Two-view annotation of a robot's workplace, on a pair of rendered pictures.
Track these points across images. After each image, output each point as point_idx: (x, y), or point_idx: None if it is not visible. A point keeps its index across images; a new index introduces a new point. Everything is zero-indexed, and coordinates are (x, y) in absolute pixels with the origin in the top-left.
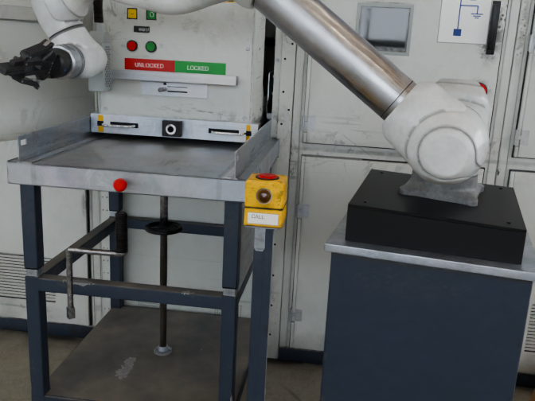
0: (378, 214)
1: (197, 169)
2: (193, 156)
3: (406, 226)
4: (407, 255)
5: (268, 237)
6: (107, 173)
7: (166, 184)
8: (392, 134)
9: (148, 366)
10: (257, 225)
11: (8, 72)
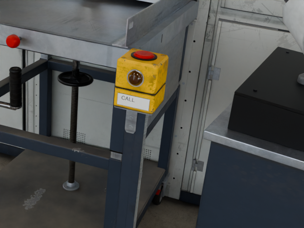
0: (266, 107)
1: (95, 30)
2: (101, 14)
3: (295, 125)
4: (290, 158)
5: (140, 120)
6: (3, 27)
7: (59, 45)
8: (292, 21)
9: (54, 199)
10: (127, 107)
11: None
